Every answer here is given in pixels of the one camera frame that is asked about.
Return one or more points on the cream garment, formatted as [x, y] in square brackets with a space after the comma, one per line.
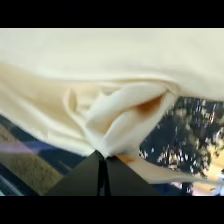
[100, 66]

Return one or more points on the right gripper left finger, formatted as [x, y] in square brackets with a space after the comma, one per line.
[83, 180]

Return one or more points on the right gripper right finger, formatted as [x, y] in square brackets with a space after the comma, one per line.
[128, 180]

